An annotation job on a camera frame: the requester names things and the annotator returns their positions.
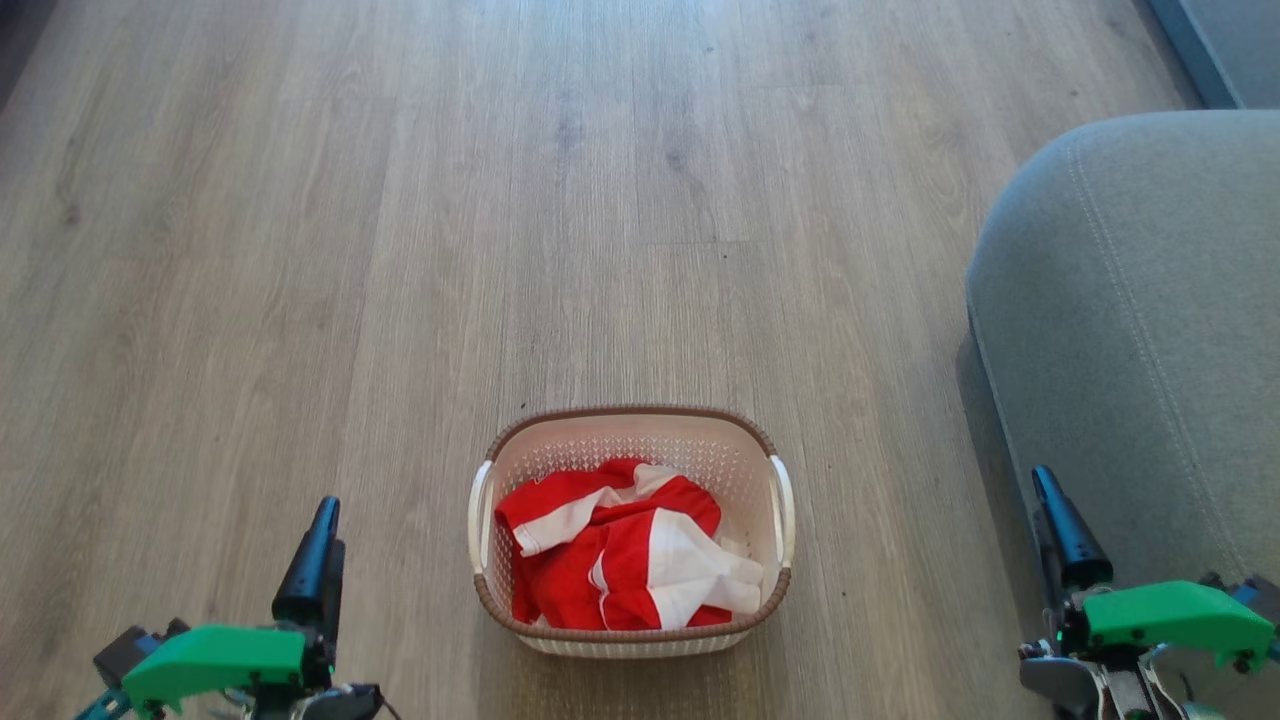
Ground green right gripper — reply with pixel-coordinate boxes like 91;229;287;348
1032;465;1277;671

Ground cream plastic laundry basket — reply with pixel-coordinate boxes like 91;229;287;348
467;404;797;659

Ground red and white garment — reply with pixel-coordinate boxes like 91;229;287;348
495;458;766;632

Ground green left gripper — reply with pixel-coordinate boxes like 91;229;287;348
120;497;346;716

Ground grey fabric sofa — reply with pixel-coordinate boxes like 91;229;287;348
965;110;1280;601

